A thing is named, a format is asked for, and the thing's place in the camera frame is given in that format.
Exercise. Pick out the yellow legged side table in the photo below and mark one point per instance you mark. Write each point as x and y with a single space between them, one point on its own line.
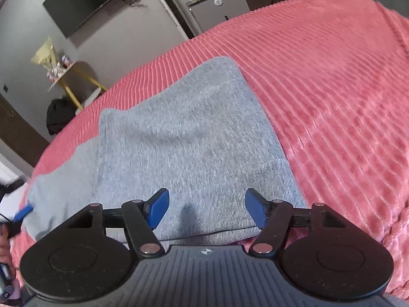
80 85

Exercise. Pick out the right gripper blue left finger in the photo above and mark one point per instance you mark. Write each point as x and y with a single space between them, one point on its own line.
141 218

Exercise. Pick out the grey pants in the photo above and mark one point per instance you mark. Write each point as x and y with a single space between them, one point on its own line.
206 139

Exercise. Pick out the grey mini fridge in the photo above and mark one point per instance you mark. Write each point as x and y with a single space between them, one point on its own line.
210 13

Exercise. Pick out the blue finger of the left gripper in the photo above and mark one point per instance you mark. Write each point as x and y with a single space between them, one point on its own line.
22 213

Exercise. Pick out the black bag on floor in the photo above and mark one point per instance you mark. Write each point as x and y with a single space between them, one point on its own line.
59 113

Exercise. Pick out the left hand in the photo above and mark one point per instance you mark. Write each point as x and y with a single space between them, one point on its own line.
5 255

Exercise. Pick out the pink ribbed blanket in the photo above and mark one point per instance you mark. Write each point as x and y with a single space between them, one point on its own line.
332 76

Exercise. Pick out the white vertical pipe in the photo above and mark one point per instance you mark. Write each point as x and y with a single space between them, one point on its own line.
173 11

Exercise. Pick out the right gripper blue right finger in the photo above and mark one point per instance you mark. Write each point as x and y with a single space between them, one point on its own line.
273 219

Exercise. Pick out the yellow gift bag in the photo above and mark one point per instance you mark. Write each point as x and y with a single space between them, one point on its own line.
46 56

